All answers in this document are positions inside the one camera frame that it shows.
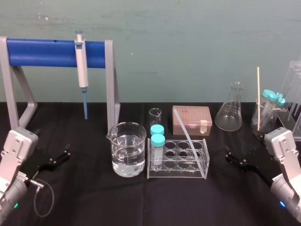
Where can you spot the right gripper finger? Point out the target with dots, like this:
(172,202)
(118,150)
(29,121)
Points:
(260,137)
(235,159)

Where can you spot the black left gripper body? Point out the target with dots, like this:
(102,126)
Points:
(38,162)

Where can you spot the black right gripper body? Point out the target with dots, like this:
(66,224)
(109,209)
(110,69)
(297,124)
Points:
(258,162)

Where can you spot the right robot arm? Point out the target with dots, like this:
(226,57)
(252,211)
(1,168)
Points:
(283,146)

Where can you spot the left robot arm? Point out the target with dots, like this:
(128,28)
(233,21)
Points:
(14,150)

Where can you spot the clear glass stirring rod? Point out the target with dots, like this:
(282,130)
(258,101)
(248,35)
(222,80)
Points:
(188,139)

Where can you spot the glass beaker holding tubes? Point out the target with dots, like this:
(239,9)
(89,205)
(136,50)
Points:
(270,120)

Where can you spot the clear glass conical flask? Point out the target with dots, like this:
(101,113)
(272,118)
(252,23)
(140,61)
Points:
(229,115)

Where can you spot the teal capped centrifuge tube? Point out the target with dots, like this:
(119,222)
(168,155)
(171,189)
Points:
(270,95)
(281,99)
(157,141)
(157,129)

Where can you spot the thin wooden stick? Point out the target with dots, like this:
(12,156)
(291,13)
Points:
(258,94)

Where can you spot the beige tape strip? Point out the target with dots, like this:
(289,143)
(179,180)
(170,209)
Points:
(203,127)

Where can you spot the clear acrylic tube rack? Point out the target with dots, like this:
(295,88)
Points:
(183,164)

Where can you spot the clear acrylic stand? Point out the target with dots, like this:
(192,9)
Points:
(292,94)

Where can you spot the black table cloth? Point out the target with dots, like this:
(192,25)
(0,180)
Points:
(94,200)

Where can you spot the pink pipette tip box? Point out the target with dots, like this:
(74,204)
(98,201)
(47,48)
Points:
(188,117)

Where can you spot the large glass beaker with water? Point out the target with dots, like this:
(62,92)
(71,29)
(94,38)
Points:
(128,155)

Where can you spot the white and blue pipette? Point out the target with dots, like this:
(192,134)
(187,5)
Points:
(82,70)

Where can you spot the grey stand with blue bar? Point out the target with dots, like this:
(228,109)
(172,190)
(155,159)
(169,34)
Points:
(47,53)

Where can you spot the small empty glass beaker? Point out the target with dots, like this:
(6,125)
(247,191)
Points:
(154,117)

